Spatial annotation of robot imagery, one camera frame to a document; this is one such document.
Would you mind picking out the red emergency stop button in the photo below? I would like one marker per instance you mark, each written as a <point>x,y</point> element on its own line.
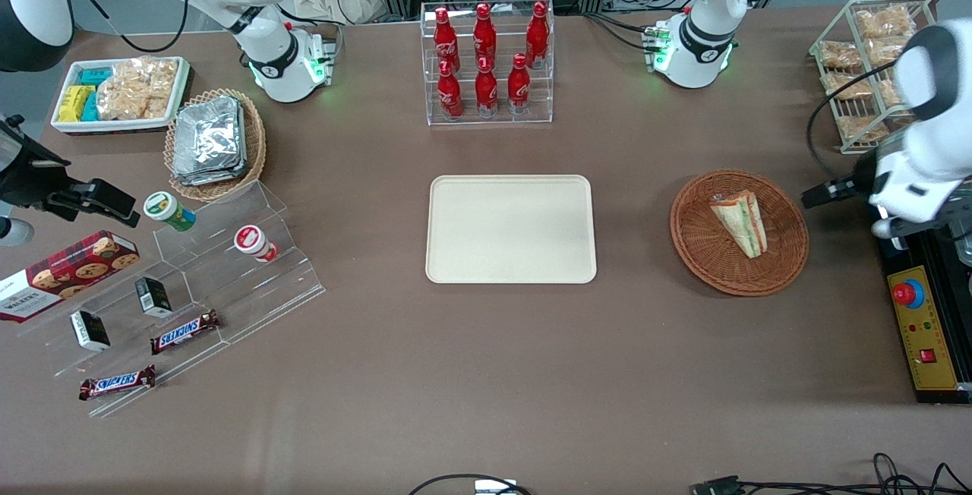
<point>908,294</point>

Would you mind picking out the teal snack packet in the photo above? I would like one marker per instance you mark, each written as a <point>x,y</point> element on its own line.
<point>95,77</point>
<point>90,108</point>

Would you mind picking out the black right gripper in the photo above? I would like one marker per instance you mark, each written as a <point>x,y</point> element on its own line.
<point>27,180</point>

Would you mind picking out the black box with yellow panel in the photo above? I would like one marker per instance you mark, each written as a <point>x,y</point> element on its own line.
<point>923,343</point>

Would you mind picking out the clear bag of rice crackers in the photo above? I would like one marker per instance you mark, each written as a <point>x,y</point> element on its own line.
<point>137,89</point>

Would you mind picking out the yellow snack packet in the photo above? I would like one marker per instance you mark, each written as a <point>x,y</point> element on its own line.
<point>74,102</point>

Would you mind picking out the stack of silver foil packs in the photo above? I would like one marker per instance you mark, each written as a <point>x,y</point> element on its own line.
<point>209,142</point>

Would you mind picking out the small black carton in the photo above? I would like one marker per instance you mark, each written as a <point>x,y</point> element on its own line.
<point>89,330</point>
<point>154,296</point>

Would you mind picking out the round brown wicker basket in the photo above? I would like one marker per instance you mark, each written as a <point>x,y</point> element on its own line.
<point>702,252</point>

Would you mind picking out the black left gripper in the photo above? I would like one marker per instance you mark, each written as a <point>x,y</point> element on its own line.
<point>859,177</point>

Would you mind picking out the brown snickers bar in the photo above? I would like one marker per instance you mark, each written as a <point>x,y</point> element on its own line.
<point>184,332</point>
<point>116,383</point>

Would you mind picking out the red tartan cookie box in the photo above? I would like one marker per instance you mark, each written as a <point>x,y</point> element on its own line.
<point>68,275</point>

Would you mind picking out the clear acrylic stepped display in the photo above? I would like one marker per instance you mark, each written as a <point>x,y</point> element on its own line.
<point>250,290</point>

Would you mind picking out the triangular sandwich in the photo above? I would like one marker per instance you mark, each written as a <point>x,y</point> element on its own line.
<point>740,223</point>

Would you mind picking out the oval brown wicker basket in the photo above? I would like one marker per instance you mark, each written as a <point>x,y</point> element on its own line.
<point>254,138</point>

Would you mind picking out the clear bag of fried snacks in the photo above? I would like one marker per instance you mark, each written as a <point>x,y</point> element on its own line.
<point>839,55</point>
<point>862,129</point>
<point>890,91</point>
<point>847,85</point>
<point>885,21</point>
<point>883,51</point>

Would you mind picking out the red cola bottle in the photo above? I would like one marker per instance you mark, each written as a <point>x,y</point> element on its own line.
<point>486,91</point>
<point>538,36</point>
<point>449,93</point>
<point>519,86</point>
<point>484,36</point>
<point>445,36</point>

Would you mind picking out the beige rectangular plastic tray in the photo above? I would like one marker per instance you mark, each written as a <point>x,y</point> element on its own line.
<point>510,229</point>

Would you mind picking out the clear acrylic bottle rack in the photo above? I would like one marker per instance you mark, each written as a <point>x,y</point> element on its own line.
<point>501,119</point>

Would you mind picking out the red lidded snack cup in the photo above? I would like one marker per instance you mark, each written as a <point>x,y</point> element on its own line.
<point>254,243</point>

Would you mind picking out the green lidded snack cup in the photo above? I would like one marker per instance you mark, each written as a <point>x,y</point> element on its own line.
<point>168,210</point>

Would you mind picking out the white rectangular snack tray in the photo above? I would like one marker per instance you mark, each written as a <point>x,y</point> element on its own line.
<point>68,127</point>

